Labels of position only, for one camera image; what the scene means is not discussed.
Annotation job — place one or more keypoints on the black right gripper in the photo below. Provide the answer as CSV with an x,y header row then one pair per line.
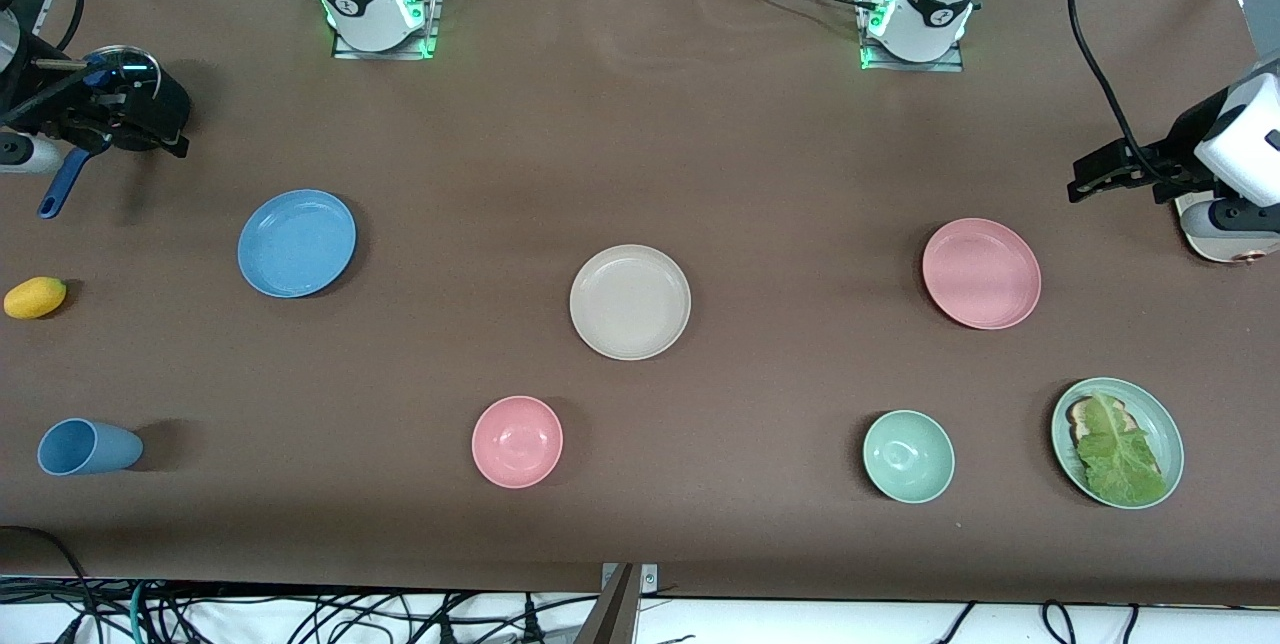
x,y
62,102

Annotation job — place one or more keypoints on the toasted bread slice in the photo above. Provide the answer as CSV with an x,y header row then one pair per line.
x,y
1080,416

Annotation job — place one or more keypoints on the dark blue saucepan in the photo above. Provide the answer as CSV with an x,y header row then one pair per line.
x,y
172,104

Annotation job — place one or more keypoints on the small metal table bracket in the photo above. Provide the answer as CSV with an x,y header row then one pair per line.
x,y
650,577

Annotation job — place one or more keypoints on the green lettuce leaf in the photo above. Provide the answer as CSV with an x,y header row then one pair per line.
x,y
1120,459

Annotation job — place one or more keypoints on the yellow lemon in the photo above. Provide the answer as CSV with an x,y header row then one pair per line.
x,y
35,297

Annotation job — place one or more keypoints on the pink bowl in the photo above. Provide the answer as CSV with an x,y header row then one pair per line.
x,y
517,442

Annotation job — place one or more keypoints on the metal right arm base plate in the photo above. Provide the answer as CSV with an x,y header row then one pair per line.
x,y
385,50

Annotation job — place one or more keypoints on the beige plate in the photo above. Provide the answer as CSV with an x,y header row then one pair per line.
x,y
630,302

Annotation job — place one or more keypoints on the green plate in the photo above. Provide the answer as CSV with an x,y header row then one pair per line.
x,y
1165,444

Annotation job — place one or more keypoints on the brown table cover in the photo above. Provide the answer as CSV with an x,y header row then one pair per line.
x,y
700,124

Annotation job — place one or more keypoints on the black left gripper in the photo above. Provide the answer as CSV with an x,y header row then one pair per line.
x,y
1176,149

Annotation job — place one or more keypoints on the blue plate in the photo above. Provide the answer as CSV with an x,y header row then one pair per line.
x,y
297,244

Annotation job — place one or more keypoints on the pink plate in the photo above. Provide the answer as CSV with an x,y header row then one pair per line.
x,y
981,274

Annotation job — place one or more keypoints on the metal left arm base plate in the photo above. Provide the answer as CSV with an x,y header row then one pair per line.
x,y
910,65

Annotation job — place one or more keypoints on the dark slanted support bar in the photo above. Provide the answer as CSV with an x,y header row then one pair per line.
x,y
612,614

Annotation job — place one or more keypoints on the blue cup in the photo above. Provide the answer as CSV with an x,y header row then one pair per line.
x,y
90,447

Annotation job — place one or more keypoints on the green bowl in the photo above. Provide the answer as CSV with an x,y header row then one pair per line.
x,y
908,456

